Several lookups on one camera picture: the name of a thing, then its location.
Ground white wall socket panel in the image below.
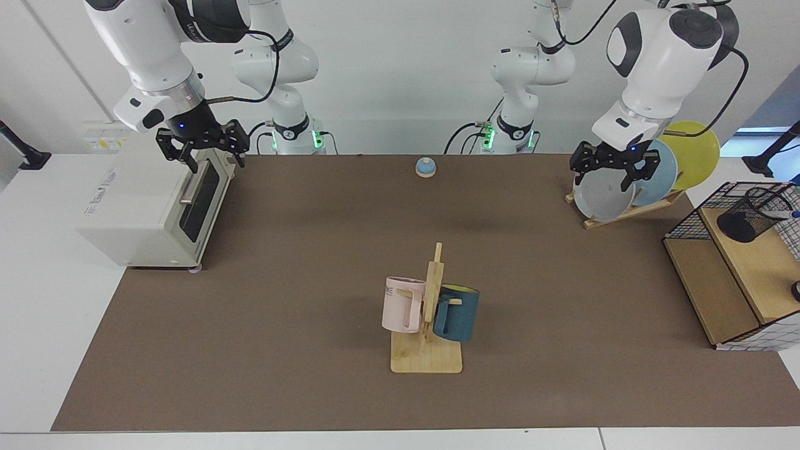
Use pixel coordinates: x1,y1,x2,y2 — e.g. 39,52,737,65
83,121,137,154

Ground wooden plate rack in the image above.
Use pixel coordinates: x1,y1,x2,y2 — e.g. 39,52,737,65
566,187,685,230

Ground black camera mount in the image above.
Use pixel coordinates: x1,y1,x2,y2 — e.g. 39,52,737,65
742,121,800,182
0,120,52,171

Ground grey plate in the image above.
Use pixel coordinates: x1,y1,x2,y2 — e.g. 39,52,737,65
573,164,638,223

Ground wire basket with wooden floor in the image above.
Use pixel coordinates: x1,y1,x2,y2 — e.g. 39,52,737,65
662,181,800,352

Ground black mesh pen holder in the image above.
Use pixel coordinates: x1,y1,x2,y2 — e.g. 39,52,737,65
717,187,794,244

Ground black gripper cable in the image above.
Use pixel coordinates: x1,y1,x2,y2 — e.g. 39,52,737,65
203,25,282,104
661,45,749,138

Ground pink mug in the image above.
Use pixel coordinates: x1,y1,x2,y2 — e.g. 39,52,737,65
382,276,427,334

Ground pale toaster oven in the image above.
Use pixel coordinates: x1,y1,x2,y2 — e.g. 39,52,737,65
76,119,237,273

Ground wooden cup stand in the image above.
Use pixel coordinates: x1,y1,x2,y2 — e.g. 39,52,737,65
391,242,464,374

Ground yellow plate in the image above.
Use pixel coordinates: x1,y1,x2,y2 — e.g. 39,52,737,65
659,121,721,191

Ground brown table cloth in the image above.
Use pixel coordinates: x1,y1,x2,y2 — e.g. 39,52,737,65
51,154,800,432

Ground black base cables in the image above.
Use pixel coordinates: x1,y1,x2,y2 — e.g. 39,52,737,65
444,121,494,155

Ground light blue plate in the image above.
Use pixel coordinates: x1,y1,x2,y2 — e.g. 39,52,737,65
631,139,679,207

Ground teal mug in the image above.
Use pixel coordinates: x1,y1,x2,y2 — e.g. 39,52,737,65
432,284,481,343

